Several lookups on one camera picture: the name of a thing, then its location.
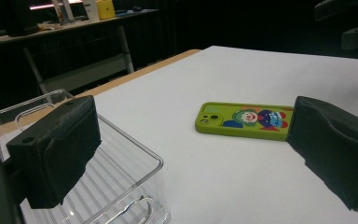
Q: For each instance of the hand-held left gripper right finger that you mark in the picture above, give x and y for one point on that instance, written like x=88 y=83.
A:
x=335 y=149

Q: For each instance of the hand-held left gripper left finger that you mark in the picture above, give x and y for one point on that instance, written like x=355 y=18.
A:
x=56 y=152

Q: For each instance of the clear plastic storage box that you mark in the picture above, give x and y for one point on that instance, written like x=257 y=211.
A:
x=130 y=174

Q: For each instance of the green cartoon-print phone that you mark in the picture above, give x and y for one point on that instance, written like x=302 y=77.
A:
x=248 y=119

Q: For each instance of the black monitor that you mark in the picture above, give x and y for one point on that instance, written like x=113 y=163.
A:
x=18 y=18

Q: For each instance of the white carton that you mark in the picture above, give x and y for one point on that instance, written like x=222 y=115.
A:
x=90 y=9

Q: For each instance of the yellow box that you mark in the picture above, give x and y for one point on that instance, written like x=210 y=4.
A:
x=105 y=8

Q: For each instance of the metal stand frame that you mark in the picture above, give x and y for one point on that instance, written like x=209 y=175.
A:
x=84 y=74

